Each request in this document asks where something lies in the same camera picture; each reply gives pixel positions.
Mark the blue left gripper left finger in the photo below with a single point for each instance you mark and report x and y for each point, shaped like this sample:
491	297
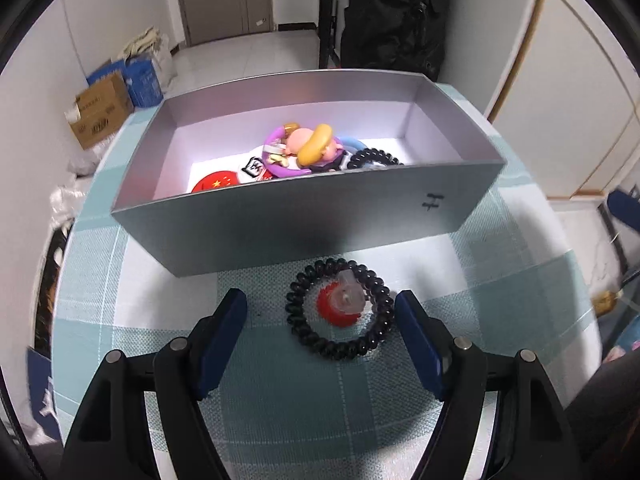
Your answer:
110	436

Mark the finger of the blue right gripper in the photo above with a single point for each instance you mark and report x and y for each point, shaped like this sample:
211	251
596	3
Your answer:
624	208

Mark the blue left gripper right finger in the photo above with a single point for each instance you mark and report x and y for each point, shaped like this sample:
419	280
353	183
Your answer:
531	437

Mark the red round badge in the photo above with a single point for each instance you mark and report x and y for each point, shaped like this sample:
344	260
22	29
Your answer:
341	305

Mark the red china flag badge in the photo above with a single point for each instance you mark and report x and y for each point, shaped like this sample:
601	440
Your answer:
216	180

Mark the white round badge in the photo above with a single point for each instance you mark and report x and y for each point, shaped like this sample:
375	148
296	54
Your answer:
255	169

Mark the purple ring cartoon charm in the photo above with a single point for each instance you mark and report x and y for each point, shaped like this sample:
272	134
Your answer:
295	151

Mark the dark blue paper bag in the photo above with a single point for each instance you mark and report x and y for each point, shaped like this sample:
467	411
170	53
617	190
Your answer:
41	400

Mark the teal plaid tablecloth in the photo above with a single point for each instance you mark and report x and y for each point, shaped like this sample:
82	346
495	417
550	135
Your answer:
507	280

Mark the grey plastic parcel bag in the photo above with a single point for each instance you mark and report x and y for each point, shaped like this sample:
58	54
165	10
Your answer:
67	199

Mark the grey cardboard storage box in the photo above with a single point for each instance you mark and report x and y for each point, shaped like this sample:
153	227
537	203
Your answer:
189	195

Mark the black hanging garment bag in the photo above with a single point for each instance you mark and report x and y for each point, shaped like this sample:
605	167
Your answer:
403	35

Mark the brown cardboard box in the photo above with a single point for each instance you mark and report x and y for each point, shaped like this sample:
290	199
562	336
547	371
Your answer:
100	110

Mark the black metal rack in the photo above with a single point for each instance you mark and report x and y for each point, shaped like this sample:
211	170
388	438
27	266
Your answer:
329	13

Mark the blue cardboard box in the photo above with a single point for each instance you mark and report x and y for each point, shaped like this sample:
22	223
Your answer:
140	79

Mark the beige canvas tote bag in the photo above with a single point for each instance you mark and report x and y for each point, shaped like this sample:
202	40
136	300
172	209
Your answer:
153	45

